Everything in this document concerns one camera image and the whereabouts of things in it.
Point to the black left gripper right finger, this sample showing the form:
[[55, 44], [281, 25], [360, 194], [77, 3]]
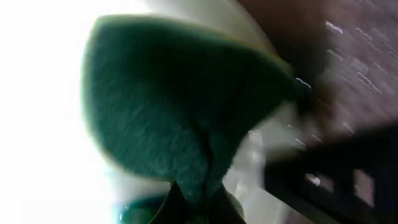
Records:
[[222, 210]]

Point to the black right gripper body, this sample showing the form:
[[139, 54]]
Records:
[[319, 182]]

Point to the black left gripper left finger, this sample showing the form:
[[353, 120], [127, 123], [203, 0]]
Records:
[[174, 209]]

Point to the green scouring sponge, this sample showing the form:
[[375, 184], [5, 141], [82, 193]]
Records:
[[169, 100]]

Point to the white plate with blue streak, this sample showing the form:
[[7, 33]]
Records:
[[52, 170]]

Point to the dark brown serving tray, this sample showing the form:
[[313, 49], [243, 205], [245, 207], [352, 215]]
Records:
[[345, 54]]

